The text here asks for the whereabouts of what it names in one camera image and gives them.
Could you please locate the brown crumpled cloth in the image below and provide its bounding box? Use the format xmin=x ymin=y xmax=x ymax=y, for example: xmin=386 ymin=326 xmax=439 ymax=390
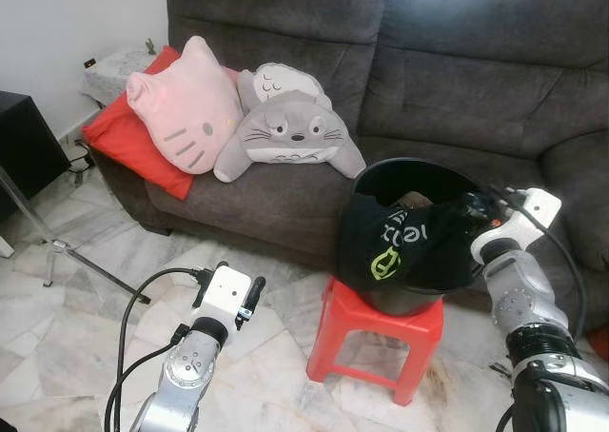
xmin=394 ymin=191 xmax=441 ymax=213

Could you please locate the black plastic bucket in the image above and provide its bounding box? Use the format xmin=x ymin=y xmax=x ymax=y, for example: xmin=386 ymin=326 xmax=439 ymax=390
xmin=353 ymin=156 xmax=488 ymax=318

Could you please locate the dark brown fabric sofa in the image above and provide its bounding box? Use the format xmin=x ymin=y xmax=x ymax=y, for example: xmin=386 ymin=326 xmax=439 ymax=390
xmin=90 ymin=0 xmax=609 ymax=336

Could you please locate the red plastic stool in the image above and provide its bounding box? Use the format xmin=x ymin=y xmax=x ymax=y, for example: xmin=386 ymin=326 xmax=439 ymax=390
xmin=305 ymin=274 xmax=446 ymax=407

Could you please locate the grey whiskered creature cushion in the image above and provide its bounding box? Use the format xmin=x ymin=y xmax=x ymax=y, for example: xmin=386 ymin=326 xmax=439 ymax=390
xmin=212 ymin=88 xmax=368 ymax=184

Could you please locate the red square cushion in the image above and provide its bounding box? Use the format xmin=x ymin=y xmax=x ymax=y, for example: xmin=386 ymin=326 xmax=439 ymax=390
xmin=82 ymin=44 xmax=197 ymax=202

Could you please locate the pink cat face cushion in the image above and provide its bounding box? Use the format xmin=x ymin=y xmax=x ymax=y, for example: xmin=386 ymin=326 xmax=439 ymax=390
xmin=125 ymin=35 xmax=245 ymax=176

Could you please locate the pale sleeping face cushion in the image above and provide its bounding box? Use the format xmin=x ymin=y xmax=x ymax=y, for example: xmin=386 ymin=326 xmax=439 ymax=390
xmin=234 ymin=62 xmax=335 ymax=115

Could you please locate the lace covered side table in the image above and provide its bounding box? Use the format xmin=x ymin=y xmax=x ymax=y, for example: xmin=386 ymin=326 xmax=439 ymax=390
xmin=80 ymin=46 xmax=159 ymax=106

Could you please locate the black television console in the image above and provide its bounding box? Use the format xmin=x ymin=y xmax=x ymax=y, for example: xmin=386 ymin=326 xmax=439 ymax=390
xmin=0 ymin=89 xmax=71 ymax=221

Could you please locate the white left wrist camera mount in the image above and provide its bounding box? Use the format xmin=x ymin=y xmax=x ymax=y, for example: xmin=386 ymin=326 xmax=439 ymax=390
xmin=201 ymin=265 xmax=254 ymax=321

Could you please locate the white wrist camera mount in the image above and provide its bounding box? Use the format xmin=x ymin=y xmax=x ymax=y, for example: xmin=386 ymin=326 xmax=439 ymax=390
xmin=470 ymin=187 xmax=563 ymax=265
xmin=201 ymin=265 xmax=254 ymax=321

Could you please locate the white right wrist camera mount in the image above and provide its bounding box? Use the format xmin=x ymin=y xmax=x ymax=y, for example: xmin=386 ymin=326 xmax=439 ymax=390
xmin=470 ymin=187 xmax=563 ymax=265

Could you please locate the black floor cable bundle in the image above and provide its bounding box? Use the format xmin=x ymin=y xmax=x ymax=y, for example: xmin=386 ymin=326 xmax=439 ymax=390
xmin=59 ymin=130 xmax=98 ymax=183

